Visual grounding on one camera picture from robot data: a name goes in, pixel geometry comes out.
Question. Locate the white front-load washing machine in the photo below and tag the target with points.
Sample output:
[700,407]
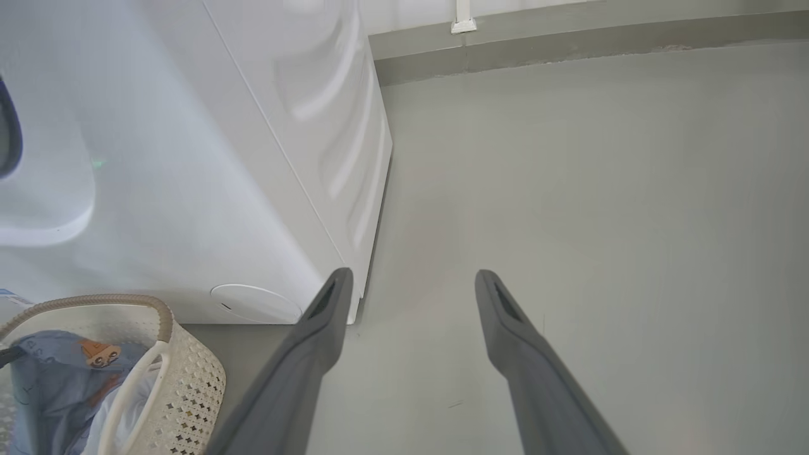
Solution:
[189,158]

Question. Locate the grey rubber door seal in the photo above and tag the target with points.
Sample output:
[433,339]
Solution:
[7,133]

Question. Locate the blue energy label sticker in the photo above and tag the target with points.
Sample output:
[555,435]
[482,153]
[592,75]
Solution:
[12,298]

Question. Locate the pale blue white garment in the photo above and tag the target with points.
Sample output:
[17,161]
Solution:
[91,439]

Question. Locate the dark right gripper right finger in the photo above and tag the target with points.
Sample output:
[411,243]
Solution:
[543,392]

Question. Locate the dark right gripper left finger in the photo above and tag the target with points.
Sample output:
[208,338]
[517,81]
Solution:
[297,379]

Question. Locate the round white filter cover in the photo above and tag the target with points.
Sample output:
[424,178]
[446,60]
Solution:
[256,303]

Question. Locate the blue garment with orange print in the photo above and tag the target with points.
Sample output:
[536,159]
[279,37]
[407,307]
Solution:
[50,392]

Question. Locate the cream perforated laundry basket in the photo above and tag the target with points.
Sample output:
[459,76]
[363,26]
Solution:
[196,385]

